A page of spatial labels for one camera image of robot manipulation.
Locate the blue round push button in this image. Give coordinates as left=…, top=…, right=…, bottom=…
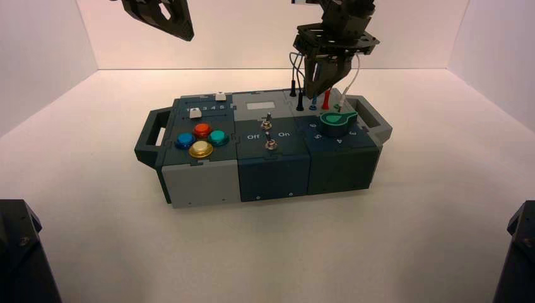
left=174, top=132, right=196, bottom=150

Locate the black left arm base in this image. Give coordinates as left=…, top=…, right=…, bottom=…
left=0, top=199, right=62, bottom=303

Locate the grey and teal control box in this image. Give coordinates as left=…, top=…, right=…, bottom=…
left=133, top=88, right=394, bottom=209

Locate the yellow round push button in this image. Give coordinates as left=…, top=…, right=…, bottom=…
left=188, top=141, right=215, bottom=159

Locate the green rotary knob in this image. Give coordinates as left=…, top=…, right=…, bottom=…
left=319, top=110, right=359, bottom=138

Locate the blue banana plug wire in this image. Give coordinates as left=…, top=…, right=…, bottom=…
left=292, top=52, right=319, bottom=112

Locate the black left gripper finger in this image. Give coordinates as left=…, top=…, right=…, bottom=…
left=112, top=0, right=191, bottom=42
left=172, top=0, right=195, bottom=39

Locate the black banana plug wire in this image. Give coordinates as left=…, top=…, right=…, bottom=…
left=288, top=52, right=305, bottom=112

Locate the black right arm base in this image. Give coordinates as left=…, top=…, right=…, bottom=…
left=493, top=199, right=535, bottom=303

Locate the green round push button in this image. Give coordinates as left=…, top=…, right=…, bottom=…
left=207, top=129, right=230, bottom=147

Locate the red round push button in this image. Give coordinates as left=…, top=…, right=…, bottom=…
left=192, top=122, right=213, bottom=140

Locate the white banana plug wire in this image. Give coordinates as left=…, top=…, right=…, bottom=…
left=336, top=54, right=361, bottom=113

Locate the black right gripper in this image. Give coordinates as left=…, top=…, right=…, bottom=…
left=293, top=8, right=380, bottom=96

